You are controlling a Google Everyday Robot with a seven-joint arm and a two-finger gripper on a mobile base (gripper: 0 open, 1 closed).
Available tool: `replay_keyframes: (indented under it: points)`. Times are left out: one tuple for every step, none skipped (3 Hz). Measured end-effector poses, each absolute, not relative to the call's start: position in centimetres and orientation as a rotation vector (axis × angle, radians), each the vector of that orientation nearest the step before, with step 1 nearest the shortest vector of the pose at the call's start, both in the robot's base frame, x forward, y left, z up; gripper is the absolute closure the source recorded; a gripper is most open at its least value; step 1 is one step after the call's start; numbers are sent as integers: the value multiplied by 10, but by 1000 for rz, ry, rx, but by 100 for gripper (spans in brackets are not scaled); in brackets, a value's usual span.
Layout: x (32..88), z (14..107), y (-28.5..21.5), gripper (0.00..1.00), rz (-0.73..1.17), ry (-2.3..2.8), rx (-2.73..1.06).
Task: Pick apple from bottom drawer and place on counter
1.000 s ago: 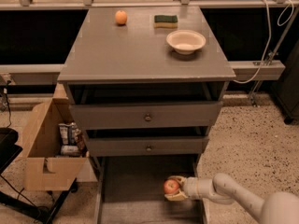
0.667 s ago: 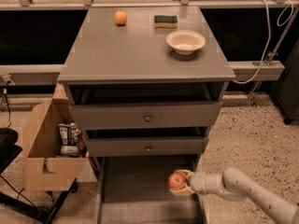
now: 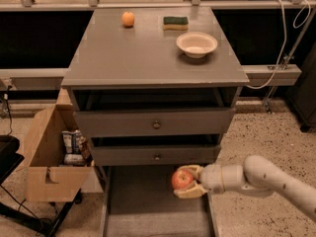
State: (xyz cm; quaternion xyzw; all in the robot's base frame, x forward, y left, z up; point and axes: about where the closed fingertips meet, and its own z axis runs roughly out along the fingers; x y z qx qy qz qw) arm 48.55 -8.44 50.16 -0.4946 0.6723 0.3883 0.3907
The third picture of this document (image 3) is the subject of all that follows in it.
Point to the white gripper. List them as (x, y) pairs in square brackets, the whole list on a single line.
[(211, 178)]

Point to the red apple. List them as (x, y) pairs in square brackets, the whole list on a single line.
[(181, 179)]

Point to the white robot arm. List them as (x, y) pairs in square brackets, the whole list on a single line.
[(256, 177)]

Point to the grey middle drawer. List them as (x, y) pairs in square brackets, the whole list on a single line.
[(154, 155)]

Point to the grey drawer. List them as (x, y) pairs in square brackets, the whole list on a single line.
[(154, 123), (139, 202), (154, 155)]

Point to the grey bottom drawer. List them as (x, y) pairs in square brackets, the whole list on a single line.
[(139, 202)]

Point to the grey top drawer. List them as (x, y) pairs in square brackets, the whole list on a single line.
[(154, 123)]

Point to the grey drawer cabinet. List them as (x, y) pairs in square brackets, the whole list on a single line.
[(141, 68)]

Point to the snack bag in box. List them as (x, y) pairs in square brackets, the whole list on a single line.
[(76, 148)]

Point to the white paper bowl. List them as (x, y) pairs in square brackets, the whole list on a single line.
[(196, 44)]

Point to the cardboard box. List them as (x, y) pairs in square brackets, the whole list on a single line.
[(48, 178)]

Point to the green yellow sponge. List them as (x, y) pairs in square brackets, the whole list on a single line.
[(175, 23)]

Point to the orange fruit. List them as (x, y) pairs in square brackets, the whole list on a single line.
[(128, 19)]

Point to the black chair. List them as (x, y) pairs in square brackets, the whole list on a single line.
[(9, 156)]

